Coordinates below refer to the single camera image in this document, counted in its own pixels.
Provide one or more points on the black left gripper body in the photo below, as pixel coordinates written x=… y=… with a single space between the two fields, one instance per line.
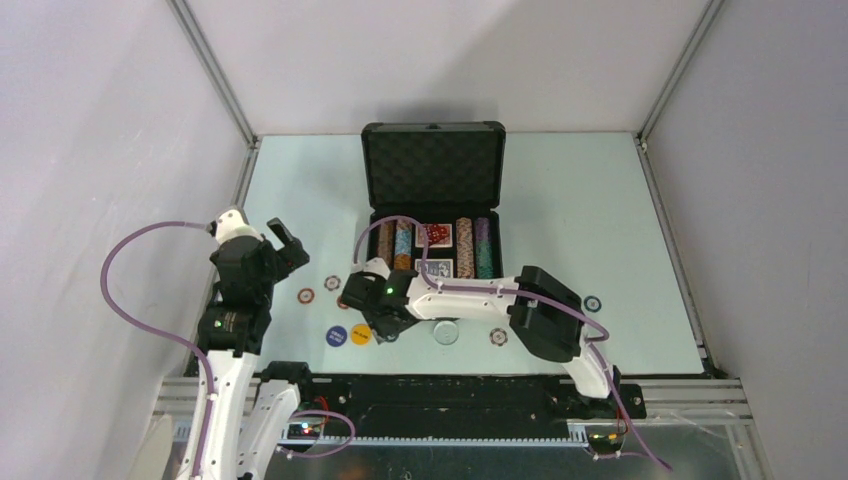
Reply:
x=279 y=264

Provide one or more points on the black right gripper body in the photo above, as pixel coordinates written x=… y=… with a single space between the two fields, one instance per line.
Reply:
x=381 y=329

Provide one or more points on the green blue 50 chip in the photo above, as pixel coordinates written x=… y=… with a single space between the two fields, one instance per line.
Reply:
x=592 y=304

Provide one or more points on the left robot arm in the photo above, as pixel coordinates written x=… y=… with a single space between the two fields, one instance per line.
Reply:
x=226 y=441

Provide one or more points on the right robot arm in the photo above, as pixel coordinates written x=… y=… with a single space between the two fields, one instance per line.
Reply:
x=544 y=314

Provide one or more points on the red dice set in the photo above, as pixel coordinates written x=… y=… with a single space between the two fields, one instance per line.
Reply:
x=439 y=235

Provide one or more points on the yellow big blind button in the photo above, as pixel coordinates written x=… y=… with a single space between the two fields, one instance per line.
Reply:
x=361 y=334

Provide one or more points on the white red poker chip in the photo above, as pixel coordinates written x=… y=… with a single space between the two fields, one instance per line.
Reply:
x=332 y=283

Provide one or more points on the blue small blind button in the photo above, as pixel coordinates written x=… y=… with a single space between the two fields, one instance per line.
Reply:
x=336 y=336

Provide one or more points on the blue playing card deck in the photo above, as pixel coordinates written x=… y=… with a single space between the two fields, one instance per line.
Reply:
x=436 y=268

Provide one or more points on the clear dealer button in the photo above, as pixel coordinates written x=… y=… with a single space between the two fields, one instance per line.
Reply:
x=446 y=332

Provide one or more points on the blue orange chip stack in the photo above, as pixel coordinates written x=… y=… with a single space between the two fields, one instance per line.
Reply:
x=403 y=245

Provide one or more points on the orange poker chip at edge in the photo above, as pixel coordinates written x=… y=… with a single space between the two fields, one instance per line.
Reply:
x=306 y=296

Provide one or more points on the pink brown chip stack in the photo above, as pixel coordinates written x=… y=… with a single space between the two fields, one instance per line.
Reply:
x=465 y=248

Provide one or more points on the purple green chip stack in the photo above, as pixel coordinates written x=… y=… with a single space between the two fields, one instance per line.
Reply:
x=483 y=249

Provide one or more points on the brown white poker chip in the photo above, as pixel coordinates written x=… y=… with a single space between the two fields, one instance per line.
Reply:
x=498 y=337

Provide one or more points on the black poker case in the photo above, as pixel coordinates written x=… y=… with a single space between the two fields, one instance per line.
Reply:
x=430 y=173

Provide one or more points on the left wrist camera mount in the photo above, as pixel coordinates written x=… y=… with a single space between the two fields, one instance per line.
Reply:
x=230 y=224

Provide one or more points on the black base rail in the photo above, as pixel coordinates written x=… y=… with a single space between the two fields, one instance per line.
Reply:
x=536 y=407

